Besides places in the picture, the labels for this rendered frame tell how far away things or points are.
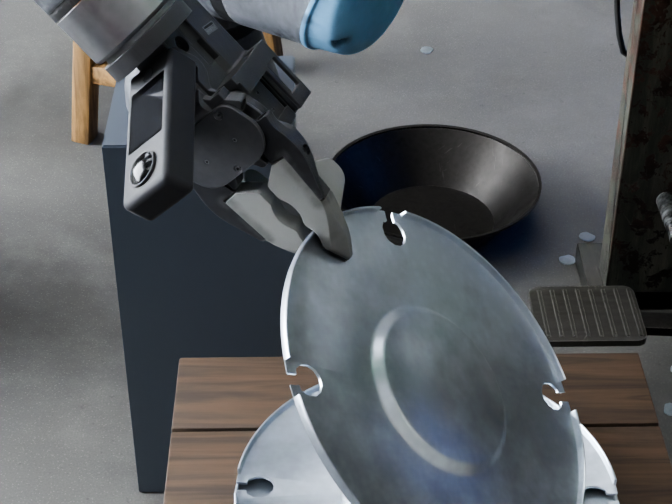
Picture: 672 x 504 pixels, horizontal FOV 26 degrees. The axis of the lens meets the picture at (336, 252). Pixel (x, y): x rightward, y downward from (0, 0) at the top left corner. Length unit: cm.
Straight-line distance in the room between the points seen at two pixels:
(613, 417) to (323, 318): 33
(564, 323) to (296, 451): 55
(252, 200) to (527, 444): 27
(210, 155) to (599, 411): 42
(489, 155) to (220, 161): 116
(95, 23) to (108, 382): 88
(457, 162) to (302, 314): 118
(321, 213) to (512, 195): 109
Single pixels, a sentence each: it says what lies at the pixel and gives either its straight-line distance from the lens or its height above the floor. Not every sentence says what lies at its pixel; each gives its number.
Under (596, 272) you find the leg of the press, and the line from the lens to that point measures 194.
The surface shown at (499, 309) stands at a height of 46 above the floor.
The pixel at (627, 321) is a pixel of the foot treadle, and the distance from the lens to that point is 164.
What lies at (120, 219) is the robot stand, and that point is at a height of 37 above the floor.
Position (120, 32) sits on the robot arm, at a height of 72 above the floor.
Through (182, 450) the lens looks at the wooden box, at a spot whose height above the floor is 35.
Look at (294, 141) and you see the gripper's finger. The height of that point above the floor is 65.
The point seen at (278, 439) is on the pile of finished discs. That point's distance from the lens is 116.
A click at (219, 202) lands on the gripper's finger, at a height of 59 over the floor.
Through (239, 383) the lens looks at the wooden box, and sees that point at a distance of 124.
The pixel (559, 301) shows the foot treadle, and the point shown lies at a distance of 166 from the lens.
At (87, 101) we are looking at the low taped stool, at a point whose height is 7.
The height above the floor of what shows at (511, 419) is 43.
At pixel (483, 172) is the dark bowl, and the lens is 212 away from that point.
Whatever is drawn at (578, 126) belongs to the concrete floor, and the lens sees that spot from 231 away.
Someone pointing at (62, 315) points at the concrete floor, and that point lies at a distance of 192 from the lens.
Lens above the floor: 115
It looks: 35 degrees down
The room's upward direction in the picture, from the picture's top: straight up
